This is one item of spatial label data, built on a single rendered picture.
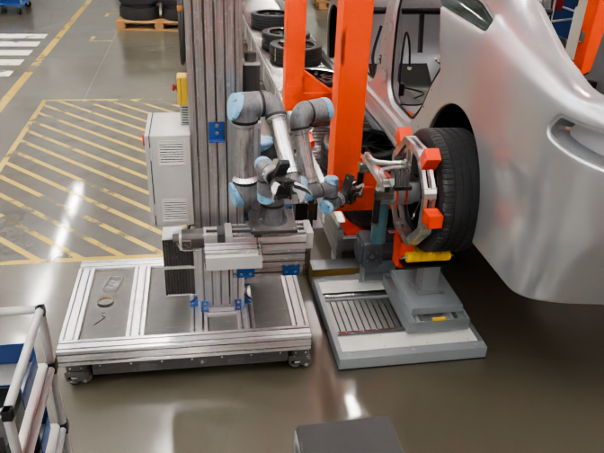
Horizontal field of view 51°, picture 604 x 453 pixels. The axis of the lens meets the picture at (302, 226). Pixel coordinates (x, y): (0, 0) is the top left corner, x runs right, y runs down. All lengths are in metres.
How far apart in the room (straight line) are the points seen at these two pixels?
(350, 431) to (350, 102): 1.81
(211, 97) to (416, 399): 1.79
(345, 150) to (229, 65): 1.05
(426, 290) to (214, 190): 1.38
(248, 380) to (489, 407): 1.22
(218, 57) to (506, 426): 2.20
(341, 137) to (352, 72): 0.37
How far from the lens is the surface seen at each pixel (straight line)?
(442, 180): 3.15
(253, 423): 3.16
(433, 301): 3.66
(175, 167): 3.04
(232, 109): 2.78
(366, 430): 2.69
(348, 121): 3.64
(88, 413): 3.32
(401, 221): 3.59
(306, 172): 3.12
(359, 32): 3.51
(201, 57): 2.92
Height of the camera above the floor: 2.26
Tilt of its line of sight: 28 degrees down
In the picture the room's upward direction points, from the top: 2 degrees clockwise
